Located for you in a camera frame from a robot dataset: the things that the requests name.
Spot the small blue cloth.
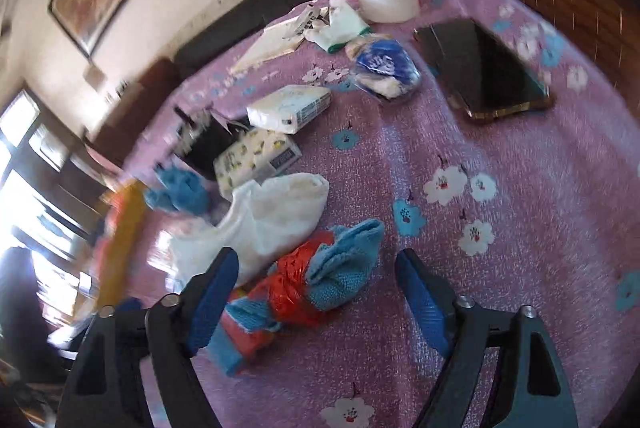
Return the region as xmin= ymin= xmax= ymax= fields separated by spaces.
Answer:
xmin=144 ymin=164 xmax=212 ymax=216

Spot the white towel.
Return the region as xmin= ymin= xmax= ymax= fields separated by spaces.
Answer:
xmin=170 ymin=173 xmax=330 ymax=287

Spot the blue cloth with red bag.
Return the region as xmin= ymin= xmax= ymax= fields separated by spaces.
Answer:
xmin=207 ymin=219 xmax=385 ymax=375

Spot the lemon print tissue pack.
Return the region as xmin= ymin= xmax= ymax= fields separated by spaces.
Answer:
xmin=214 ymin=128 xmax=302 ymax=201

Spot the white tissue pack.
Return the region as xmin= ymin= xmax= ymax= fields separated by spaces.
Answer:
xmin=246 ymin=85 xmax=332 ymax=135

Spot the yellow edged cardboard tray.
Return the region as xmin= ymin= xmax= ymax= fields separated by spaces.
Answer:
xmin=93 ymin=180 xmax=148 ymax=309

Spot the purple floral tablecloth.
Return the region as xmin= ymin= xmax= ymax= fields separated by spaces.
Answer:
xmin=124 ymin=0 xmax=639 ymax=427

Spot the black smartphone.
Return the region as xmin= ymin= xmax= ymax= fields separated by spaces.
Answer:
xmin=413 ymin=18 xmax=554 ymax=123

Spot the blue white tissue bag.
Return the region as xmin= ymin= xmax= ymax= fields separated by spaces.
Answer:
xmin=345 ymin=33 xmax=422 ymax=103

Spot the white paper booklet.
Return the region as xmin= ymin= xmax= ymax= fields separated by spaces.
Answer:
xmin=229 ymin=7 xmax=330 ymax=75

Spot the white work glove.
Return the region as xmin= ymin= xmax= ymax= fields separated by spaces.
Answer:
xmin=304 ymin=0 xmax=371 ymax=54

